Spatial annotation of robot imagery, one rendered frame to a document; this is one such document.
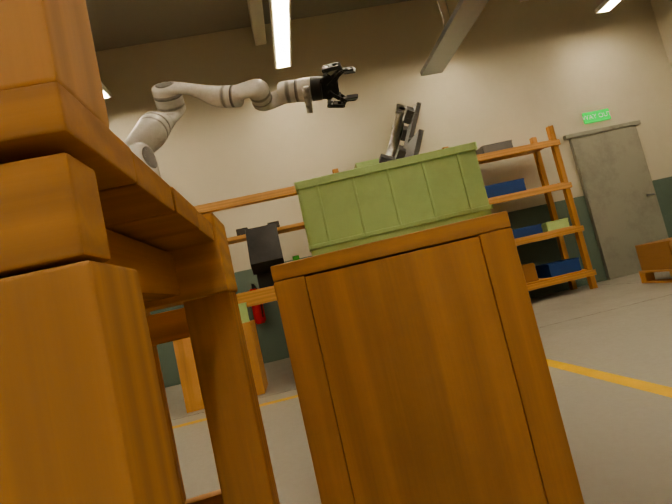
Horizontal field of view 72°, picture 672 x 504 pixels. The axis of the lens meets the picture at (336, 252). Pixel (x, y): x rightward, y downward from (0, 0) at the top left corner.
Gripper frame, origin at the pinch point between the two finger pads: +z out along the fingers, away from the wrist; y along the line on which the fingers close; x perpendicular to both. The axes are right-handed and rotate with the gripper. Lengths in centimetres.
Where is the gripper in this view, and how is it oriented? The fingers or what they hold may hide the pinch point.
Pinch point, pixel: (355, 83)
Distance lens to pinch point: 157.5
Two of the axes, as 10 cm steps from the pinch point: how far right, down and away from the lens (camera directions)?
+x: 0.2, 7.7, -6.4
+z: 9.9, -0.9, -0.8
